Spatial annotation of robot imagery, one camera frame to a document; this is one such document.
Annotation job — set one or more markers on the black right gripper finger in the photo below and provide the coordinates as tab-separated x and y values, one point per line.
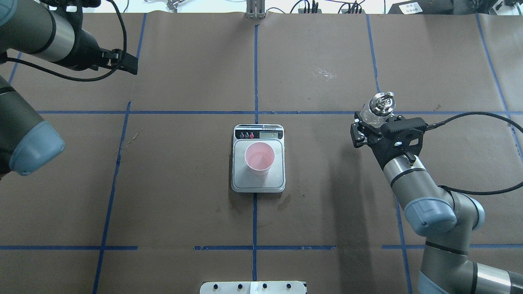
361	132
397	118

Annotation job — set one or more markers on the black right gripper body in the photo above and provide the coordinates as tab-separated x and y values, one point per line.
361	130

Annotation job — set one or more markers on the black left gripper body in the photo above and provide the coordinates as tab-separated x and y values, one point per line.
84	47

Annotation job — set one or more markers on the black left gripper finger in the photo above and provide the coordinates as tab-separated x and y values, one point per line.
129	63

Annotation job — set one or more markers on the glass sauce bottle steel spout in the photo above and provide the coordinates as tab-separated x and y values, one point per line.
378	109

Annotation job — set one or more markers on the pink paper cup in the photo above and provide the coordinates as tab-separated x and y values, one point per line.
259	157

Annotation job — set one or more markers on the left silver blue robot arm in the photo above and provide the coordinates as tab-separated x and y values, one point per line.
48	36

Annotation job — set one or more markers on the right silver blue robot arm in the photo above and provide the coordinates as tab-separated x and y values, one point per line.
445	216

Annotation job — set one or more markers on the silver digital kitchen scale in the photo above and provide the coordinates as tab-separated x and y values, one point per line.
242	178

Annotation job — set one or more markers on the black box white label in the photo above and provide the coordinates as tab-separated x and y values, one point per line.
427	7

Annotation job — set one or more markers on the aluminium frame post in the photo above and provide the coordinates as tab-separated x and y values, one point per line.
255	9

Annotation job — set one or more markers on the white pedestal column base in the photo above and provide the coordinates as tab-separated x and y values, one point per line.
254	287

